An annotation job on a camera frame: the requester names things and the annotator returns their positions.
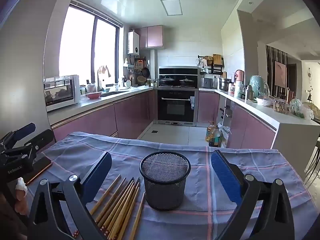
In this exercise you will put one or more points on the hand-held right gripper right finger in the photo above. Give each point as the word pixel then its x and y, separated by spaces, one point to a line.
pixel 225 176

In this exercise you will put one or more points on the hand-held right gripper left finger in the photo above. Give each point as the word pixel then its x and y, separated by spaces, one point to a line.
pixel 98 177

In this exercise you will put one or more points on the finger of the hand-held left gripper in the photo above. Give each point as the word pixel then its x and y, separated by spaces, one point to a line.
pixel 40 141
pixel 25 129

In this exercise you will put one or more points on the bundle of wooden chopsticks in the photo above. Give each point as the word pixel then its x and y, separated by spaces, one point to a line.
pixel 120 205

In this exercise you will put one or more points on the black mesh utensil holder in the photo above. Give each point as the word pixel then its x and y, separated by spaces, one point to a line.
pixel 165 187

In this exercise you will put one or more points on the person's left hand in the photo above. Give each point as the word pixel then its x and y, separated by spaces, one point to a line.
pixel 21 192

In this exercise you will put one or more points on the dark smartphone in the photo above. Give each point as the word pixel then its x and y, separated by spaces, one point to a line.
pixel 41 166

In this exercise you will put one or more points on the cooking oil bottles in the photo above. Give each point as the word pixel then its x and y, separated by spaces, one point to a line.
pixel 214 138

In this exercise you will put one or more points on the clear plastic bag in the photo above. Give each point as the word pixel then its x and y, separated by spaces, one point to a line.
pixel 225 131

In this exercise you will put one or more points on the white toaster oven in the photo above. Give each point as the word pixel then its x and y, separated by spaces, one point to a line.
pixel 60 93

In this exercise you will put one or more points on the grey plaid tablecloth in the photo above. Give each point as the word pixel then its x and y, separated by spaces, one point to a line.
pixel 197 220

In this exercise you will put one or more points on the pink base cabinets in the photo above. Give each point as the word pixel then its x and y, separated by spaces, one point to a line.
pixel 250 130
pixel 100 120

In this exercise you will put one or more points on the pink bowl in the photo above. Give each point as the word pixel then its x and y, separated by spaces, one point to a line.
pixel 93 95

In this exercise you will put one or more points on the white kitchen countertop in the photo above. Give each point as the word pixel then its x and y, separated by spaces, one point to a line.
pixel 280 120

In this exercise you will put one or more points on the built-in black oven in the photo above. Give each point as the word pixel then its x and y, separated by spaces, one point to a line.
pixel 176 107

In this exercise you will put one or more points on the white serving bowl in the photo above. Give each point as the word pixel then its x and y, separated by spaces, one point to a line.
pixel 265 102

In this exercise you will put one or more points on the kitchen faucet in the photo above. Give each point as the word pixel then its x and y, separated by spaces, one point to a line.
pixel 98 80

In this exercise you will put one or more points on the dark thermos flask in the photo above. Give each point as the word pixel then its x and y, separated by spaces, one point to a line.
pixel 249 93

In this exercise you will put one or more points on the clear food jar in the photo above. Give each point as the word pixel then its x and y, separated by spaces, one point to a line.
pixel 280 106

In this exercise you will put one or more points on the black chair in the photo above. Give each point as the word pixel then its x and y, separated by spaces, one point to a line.
pixel 314 160

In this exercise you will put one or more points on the steel stock pot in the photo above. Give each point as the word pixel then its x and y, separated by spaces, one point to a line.
pixel 224 84

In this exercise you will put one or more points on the silver countertop appliance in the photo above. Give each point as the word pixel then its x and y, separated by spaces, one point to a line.
pixel 207 83

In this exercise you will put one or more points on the beige rag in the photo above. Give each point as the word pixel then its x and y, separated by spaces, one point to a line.
pixel 103 70

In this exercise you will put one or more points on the mint green air fryer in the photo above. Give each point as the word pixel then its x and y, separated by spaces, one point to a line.
pixel 257 85

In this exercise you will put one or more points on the green plastic bag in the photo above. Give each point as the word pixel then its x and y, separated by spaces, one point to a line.
pixel 298 107

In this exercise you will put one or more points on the pink electric kettle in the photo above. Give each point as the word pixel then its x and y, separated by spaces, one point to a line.
pixel 239 76

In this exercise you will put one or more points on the kitchen window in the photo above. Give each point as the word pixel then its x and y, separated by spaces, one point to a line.
pixel 77 42

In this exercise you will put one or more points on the black wok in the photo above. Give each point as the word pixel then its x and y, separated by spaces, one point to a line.
pixel 167 80
pixel 186 81

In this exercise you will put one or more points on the woven basket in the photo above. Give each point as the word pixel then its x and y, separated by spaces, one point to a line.
pixel 142 80

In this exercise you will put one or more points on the black range hood stove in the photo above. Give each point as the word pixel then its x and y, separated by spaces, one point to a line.
pixel 178 71

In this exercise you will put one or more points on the black frying pan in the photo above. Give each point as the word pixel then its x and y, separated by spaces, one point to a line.
pixel 146 72

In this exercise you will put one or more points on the wooden cutting board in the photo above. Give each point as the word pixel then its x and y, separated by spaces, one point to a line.
pixel 217 60

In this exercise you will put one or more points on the white water heater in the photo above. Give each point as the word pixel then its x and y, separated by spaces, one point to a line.
pixel 133 42

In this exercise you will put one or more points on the ceiling light panel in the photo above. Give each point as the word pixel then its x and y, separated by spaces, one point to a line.
pixel 171 7

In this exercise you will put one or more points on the black wall rack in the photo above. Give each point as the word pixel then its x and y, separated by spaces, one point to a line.
pixel 210 68

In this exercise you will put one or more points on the pink wall picture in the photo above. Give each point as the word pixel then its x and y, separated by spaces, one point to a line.
pixel 281 73

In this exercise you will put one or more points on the wall utensil rack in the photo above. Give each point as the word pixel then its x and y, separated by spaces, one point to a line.
pixel 138 65

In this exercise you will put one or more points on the round wall ornament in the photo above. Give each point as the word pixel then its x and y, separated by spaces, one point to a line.
pixel 309 73

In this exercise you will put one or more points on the pink wall cabinet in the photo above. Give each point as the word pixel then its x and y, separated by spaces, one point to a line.
pixel 152 36

